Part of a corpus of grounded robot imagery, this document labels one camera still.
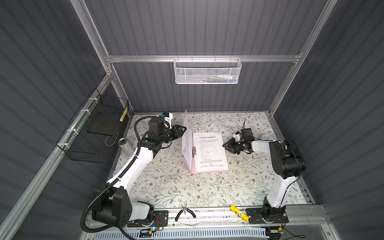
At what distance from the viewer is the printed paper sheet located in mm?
930

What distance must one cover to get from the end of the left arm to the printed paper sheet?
0.32m

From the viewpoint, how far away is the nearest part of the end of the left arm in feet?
1.96
